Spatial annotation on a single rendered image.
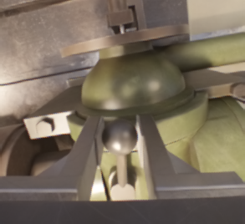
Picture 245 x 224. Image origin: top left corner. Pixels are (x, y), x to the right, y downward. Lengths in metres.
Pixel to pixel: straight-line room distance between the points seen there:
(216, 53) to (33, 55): 0.41
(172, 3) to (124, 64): 0.29
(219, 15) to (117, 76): 0.69
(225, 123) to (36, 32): 0.45
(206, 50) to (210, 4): 0.57
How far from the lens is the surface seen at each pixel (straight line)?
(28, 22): 0.52
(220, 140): 0.24
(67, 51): 0.23
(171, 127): 0.18
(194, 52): 0.28
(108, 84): 0.21
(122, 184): 0.20
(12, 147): 0.30
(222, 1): 0.86
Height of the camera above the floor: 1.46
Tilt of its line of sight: 73 degrees down
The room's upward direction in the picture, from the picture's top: 179 degrees counter-clockwise
